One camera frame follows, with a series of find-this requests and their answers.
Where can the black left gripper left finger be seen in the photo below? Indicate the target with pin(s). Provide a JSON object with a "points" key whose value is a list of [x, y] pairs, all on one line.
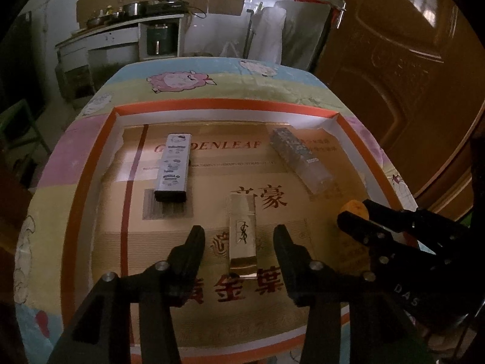
{"points": [[184, 262]]}

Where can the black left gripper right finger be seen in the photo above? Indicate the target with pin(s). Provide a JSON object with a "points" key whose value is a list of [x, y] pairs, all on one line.
{"points": [[301, 274]]}

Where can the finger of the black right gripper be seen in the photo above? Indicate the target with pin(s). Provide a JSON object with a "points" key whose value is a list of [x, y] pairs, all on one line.
{"points": [[421, 220], [369, 246]]}

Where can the plain orange bottle cap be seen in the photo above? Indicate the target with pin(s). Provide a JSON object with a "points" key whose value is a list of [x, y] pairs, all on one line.
{"points": [[357, 208]]}

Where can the gold rectangular box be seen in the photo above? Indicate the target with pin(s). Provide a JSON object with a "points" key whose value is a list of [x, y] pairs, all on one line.
{"points": [[242, 236]]}

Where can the white black rectangular box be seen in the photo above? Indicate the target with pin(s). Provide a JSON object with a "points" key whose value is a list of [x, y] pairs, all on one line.
{"points": [[171, 182]]}

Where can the shallow cardboard tray box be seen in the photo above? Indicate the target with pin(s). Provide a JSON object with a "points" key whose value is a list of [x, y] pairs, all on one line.
{"points": [[226, 319]]}

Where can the brown wooden door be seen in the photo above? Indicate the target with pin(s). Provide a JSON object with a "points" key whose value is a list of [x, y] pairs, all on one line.
{"points": [[412, 72]]}

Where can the cartoon patterned tablecloth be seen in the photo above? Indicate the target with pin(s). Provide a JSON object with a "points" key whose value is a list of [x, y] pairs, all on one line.
{"points": [[153, 92]]}

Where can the white plastic sheet roll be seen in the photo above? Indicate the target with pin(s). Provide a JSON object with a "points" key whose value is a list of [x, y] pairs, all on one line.
{"points": [[289, 33]]}

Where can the dark green appliance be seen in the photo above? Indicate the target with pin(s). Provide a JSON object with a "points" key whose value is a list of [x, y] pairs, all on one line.
{"points": [[158, 40]]}

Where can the white kitchen counter cabinet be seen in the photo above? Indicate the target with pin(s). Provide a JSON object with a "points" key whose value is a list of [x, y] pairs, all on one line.
{"points": [[87, 60]]}

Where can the black gas stove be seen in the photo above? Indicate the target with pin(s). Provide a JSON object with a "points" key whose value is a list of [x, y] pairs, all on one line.
{"points": [[166, 7]]}

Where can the steel cooking pot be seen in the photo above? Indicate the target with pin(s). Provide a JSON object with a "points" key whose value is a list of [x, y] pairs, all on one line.
{"points": [[133, 9]]}

